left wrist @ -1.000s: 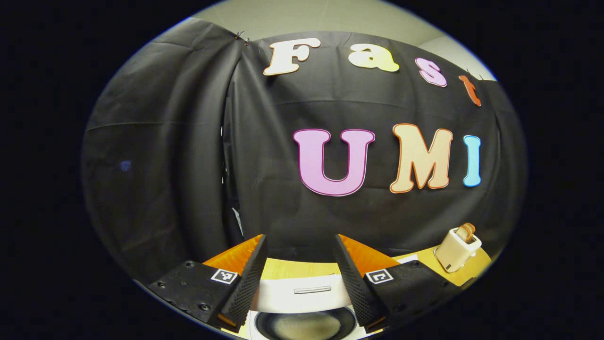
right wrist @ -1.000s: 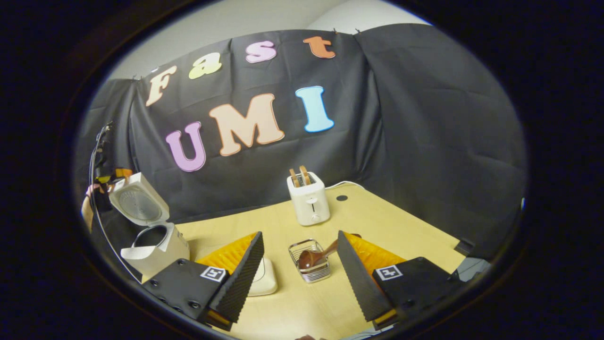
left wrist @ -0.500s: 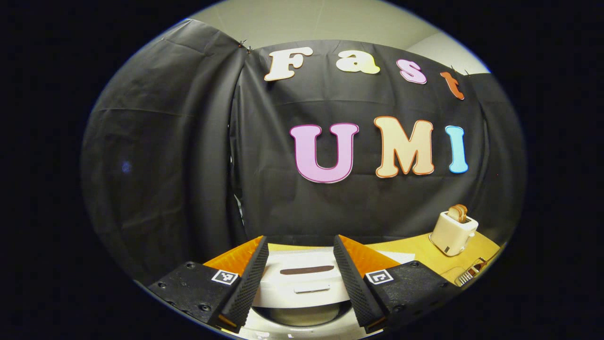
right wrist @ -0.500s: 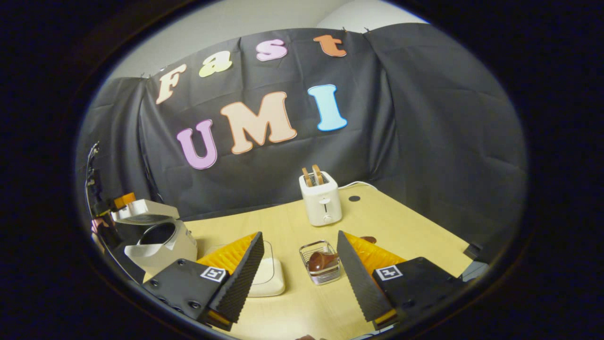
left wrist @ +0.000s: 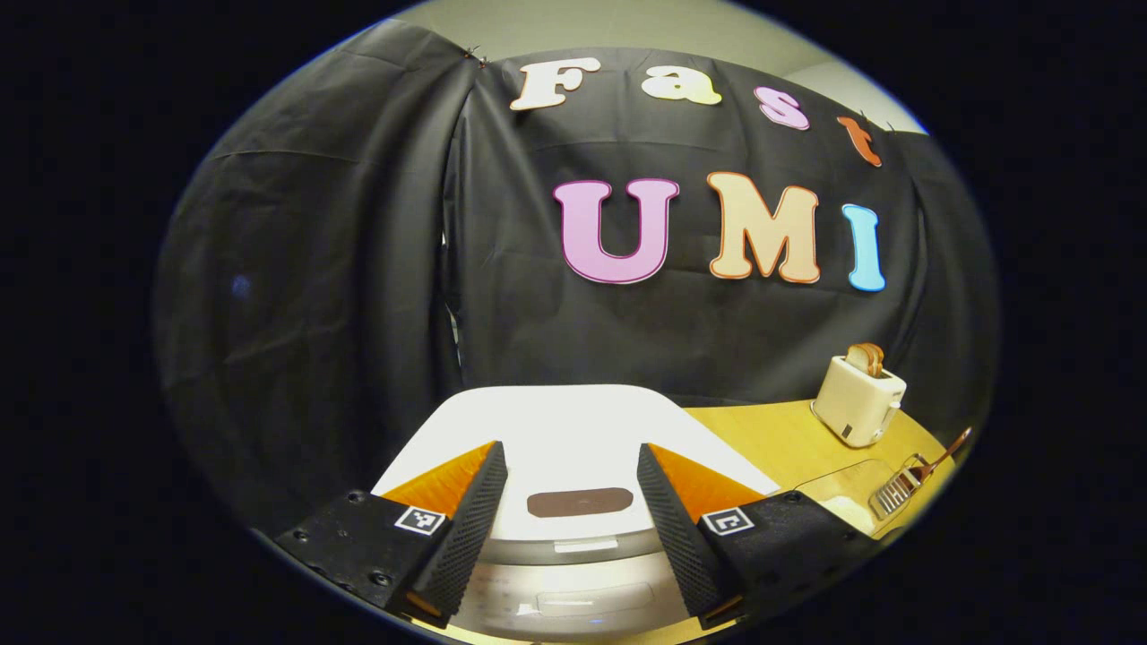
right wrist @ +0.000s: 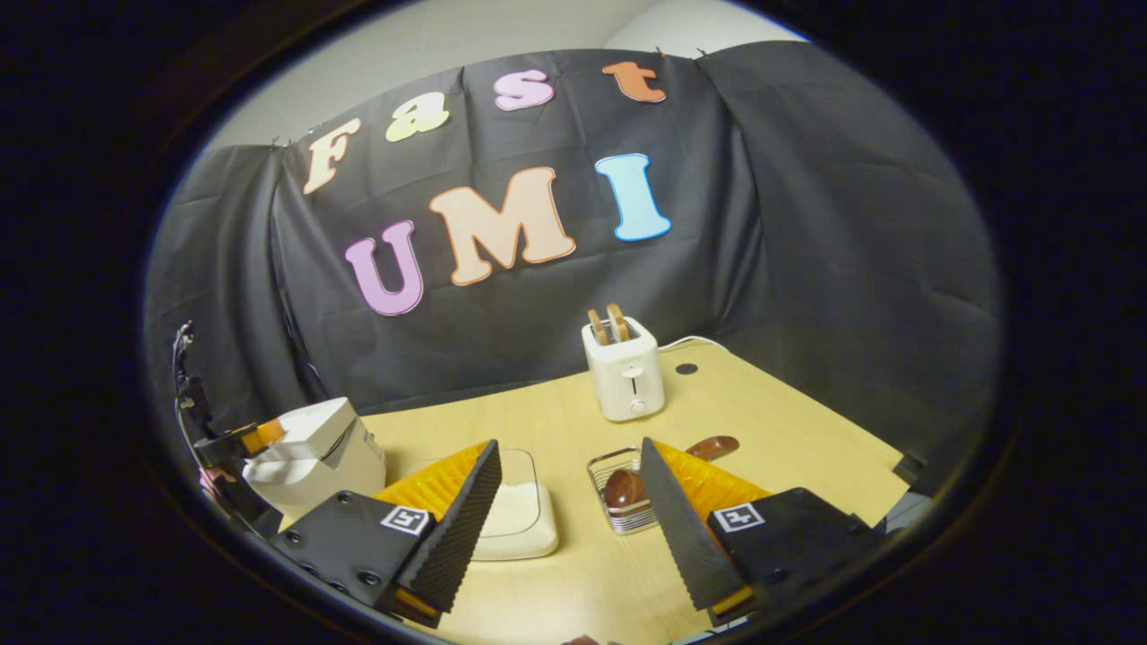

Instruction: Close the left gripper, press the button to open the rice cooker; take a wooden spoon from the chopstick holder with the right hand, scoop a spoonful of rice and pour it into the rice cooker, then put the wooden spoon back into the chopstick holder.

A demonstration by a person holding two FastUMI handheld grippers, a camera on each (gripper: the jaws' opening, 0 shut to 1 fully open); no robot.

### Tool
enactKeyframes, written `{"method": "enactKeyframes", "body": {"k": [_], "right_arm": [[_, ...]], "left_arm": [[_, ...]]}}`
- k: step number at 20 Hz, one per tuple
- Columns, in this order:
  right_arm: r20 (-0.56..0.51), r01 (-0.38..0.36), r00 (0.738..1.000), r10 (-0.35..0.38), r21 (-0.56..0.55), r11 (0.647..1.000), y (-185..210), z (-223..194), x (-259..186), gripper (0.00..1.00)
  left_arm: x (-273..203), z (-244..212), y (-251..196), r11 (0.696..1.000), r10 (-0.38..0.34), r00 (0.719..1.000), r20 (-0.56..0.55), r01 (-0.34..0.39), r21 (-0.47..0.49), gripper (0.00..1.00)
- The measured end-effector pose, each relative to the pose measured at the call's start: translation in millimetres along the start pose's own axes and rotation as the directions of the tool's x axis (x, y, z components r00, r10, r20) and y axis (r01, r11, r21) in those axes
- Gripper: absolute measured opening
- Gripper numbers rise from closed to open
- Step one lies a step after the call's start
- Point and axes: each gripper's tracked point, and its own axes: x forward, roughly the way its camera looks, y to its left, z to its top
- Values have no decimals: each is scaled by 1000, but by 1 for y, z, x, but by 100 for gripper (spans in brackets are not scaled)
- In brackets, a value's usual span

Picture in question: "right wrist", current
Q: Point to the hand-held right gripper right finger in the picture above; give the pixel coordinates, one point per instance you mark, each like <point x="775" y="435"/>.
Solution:
<point x="690" y="528"/>

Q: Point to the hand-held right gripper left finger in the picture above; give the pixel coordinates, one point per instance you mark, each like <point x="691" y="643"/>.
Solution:
<point x="466" y="528"/>

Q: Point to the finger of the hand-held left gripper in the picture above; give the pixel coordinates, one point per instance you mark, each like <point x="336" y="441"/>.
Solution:
<point x="219" y="446"/>

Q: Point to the heap of white rice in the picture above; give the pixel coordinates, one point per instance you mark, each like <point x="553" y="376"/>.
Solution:
<point x="520" y="511"/>

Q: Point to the brown wooden spoon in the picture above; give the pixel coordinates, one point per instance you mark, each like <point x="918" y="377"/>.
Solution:
<point x="625" y="488"/>

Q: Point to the white rice cooker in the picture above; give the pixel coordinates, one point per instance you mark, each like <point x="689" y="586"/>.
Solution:
<point x="323" y="452"/>

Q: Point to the clear plastic rice container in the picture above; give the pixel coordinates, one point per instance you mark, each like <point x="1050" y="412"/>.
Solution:
<point x="529" y="537"/>

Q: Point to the white toaster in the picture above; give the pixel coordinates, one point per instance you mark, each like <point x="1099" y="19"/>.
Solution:
<point x="627" y="381"/>

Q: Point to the toast slice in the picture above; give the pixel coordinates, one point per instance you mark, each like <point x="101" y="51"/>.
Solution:
<point x="598" y="327"/>
<point x="617" y="321"/>

